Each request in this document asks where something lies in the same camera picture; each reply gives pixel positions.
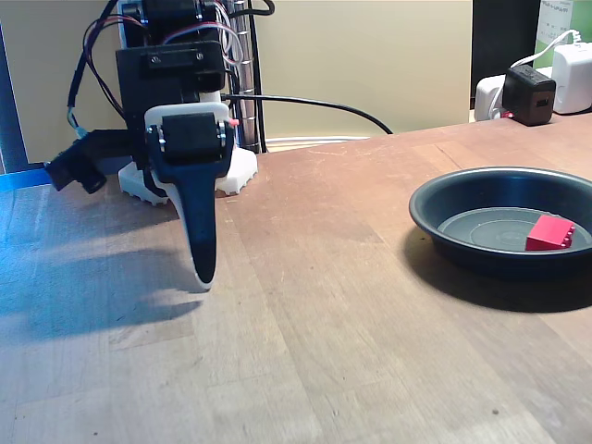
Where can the black panel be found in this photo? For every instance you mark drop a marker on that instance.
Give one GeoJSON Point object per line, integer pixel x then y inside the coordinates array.
{"type": "Point", "coordinates": [504, 37]}

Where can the green white box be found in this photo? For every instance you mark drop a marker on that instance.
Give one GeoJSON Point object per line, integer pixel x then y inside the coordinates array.
{"type": "Point", "coordinates": [580, 23]}

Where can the dark round bin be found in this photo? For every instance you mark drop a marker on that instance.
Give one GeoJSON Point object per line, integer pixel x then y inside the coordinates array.
{"type": "Point", "coordinates": [462, 199]}

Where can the black cube power adapter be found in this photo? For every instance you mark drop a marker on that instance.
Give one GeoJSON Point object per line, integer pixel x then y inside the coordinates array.
{"type": "Point", "coordinates": [527, 92]}

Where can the small white power plug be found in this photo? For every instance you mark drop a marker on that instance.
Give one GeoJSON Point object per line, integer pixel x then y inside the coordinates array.
{"type": "Point", "coordinates": [485, 99]}

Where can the black wrist camera blue board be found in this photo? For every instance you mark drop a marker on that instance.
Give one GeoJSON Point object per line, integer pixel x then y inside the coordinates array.
{"type": "Point", "coordinates": [78, 162]}

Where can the large white power adapter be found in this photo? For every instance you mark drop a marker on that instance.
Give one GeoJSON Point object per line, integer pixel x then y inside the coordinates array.
{"type": "Point", "coordinates": [573, 78]}

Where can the red lego block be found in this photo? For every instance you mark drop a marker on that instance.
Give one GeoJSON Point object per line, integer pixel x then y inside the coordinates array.
{"type": "Point", "coordinates": [546, 233]}

